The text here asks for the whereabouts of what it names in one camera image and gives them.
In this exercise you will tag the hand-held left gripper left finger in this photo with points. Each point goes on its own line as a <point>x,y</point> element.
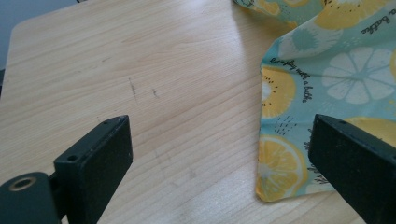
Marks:
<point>93,169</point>

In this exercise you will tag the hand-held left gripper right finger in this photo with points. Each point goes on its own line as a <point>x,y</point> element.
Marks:
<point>355,168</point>

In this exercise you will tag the teal fruit-print cloth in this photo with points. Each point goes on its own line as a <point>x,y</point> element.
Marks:
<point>330,77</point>

